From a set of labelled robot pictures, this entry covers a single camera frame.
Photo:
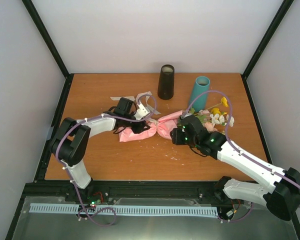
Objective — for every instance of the left black frame post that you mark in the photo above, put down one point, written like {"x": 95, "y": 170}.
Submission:
{"x": 37, "y": 20}

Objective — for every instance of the right black frame post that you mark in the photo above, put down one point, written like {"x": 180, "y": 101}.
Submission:
{"x": 275, "y": 23}

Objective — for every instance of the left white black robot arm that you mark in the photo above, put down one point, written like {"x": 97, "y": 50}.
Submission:
{"x": 70, "y": 141}

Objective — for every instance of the light blue cable duct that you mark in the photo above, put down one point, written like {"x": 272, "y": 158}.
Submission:
{"x": 129, "y": 210}

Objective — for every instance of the black frame post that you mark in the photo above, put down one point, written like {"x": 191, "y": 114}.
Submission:
{"x": 275, "y": 23}
{"x": 37, "y": 20}

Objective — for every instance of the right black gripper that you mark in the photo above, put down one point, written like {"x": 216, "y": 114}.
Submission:
{"x": 176, "y": 138}

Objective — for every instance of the artificial flower bunch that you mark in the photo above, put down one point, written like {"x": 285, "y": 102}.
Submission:
{"x": 213, "y": 117}

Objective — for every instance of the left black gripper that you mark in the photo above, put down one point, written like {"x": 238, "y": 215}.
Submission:
{"x": 140, "y": 126}

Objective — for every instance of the teal cone vase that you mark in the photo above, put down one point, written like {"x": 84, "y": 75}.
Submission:
{"x": 201, "y": 85}

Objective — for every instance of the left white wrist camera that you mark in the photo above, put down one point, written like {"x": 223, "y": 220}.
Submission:
{"x": 141, "y": 112}

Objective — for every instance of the pink bouquet wrapping paper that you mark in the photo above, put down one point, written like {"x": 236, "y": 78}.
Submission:
{"x": 163, "y": 126}

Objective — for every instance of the cream printed ribbon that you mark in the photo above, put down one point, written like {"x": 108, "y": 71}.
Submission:
{"x": 147, "y": 95}

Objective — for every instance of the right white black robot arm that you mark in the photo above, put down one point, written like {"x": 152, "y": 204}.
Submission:
{"x": 275, "y": 188}

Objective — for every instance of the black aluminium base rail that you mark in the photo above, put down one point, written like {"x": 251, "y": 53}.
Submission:
{"x": 204, "y": 191}

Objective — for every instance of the black cone vase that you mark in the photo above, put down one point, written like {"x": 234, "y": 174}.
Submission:
{"x": 166, "y": 82}

